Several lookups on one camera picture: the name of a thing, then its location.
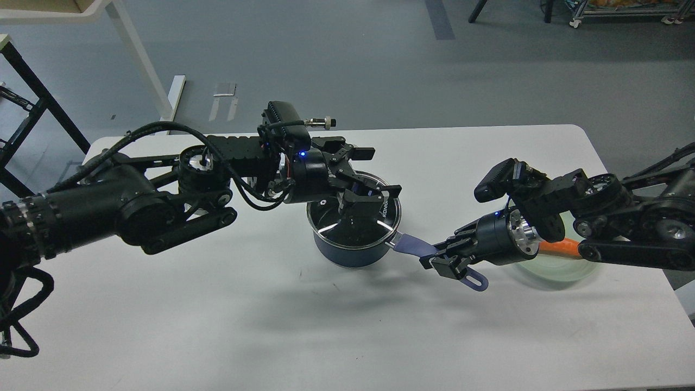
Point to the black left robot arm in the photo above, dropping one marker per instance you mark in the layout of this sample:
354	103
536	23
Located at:
165	184

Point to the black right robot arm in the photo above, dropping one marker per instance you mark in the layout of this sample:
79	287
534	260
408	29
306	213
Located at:
644	220

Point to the black metal rack frame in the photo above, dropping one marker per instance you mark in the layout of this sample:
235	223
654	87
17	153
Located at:
46	102

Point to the clear glass plate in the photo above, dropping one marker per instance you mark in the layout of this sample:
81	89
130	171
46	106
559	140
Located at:
559	270

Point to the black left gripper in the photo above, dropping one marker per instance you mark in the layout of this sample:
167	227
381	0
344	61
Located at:
315	178

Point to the metal wheeled cart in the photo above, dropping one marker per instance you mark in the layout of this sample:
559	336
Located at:
671	12

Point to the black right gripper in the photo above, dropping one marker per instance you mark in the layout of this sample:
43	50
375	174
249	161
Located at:
500	238

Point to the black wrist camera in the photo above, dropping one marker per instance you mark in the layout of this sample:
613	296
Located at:
510	177
283	131

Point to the orange toy carrot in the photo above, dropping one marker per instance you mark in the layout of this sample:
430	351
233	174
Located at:
567	248

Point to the glass pot lid purple knob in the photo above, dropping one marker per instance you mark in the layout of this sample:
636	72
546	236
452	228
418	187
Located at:
358	219

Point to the dark blue saucepan purple handle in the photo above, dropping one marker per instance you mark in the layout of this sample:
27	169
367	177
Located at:
399	242

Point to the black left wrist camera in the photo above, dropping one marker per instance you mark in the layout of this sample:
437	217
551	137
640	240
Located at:
283	131

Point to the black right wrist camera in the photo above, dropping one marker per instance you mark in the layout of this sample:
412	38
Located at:
510	177

